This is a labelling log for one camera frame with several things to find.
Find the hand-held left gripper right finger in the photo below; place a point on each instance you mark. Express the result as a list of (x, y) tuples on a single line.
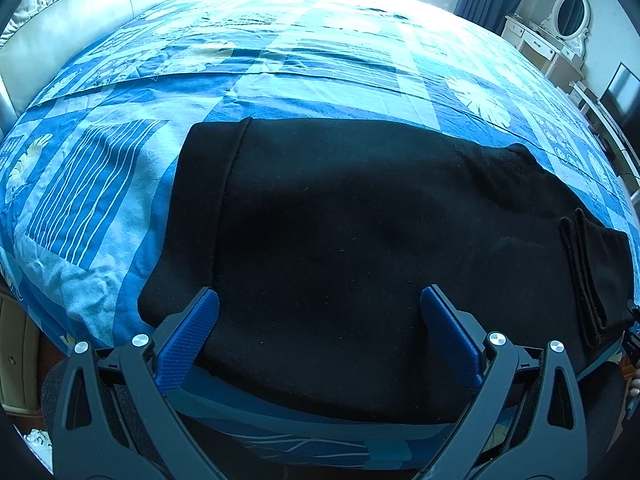
[(450, 332)]

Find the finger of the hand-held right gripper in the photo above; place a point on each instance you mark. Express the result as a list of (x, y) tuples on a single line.
[(634, 345)]

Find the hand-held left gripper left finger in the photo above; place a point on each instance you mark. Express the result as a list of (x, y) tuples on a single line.
[(187, 332)]

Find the black pants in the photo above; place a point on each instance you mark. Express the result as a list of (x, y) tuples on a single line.
[(360, 240)]

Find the person's right hand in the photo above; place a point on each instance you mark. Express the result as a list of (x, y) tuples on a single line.
[(635, 385)]

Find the beige wooden nightstand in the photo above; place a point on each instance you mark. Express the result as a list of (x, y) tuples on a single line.
[(17, 355)]

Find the blue patterned bed sheet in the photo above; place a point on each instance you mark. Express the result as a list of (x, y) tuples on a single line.
[(110, 170)]

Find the white television stand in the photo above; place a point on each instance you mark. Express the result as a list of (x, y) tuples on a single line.
[(600, 120)]

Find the flat screen television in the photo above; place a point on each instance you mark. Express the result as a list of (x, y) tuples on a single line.
[(625, 97)]

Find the white dressing table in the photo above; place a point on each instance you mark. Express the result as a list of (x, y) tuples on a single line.
[(542, 47)]

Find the oval white-framed mirror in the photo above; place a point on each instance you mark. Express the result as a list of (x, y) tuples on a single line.
[(567, 17)]

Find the tufted leather headboard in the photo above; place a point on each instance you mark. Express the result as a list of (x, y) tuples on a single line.
[(75, 15)]

